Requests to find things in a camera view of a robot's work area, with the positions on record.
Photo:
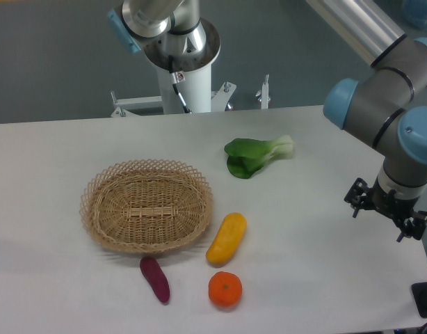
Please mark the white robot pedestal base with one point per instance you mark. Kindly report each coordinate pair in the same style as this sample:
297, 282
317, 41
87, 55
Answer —
183, 67

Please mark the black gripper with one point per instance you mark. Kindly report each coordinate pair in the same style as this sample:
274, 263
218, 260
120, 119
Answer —
412, 224

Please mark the woven wicker basket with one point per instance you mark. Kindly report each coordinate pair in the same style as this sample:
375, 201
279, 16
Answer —
147, 206

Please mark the purple sweet potato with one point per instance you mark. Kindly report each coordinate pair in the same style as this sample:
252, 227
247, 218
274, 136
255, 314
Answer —
154, 275

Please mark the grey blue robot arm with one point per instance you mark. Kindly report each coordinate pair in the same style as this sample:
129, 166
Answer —
372, 111

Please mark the black device at table edge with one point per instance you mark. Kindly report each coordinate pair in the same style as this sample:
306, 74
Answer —
419, 292

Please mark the green bok choy vegetable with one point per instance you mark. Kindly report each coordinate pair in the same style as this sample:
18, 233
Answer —
246, 156

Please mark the yellow pepper vegetable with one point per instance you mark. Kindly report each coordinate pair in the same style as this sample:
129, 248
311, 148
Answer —
227, 239

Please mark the orange tangerine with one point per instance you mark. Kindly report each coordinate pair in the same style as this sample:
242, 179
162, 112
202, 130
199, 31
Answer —
225, 289

